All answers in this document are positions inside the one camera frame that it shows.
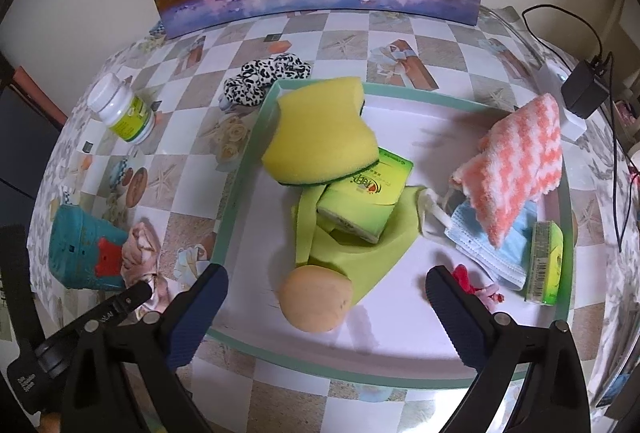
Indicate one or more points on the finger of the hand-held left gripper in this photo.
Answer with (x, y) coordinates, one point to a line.
(127, 300)

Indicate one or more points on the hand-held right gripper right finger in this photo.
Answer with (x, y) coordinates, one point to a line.
(452, 313)

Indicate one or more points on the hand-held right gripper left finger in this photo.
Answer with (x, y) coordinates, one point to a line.
(200, 313)

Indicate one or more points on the pink scrunchie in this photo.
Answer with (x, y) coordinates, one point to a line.
(142, 248)

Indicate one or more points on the white tray with green rim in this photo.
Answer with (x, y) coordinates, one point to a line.
(400, 343)

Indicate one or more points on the green tissue packet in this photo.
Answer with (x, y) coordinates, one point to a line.
(370, 188)
(547, 263)

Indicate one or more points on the orange and white fluffy cloth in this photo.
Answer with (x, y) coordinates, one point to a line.
(520, 153)

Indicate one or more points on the yellow sponge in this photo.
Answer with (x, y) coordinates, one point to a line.
(315, 138)

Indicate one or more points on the blue face mask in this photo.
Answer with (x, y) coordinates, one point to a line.
(500, 253)

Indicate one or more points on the lime green cloth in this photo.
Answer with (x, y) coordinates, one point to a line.
(360, 263)

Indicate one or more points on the tan round puff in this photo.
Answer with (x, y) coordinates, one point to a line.
(312, 300)

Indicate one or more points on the dark furniture panel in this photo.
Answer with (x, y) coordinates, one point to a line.
(25, 138)

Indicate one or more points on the white bottle with green label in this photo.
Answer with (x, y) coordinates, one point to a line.
(120, 108)

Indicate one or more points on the white power strip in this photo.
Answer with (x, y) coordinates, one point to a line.
(572, 125)

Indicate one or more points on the leopard print scrunchie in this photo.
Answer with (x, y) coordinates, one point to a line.
(260, 78)

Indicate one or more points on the black power adapter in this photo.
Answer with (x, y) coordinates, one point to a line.
(582, 88)

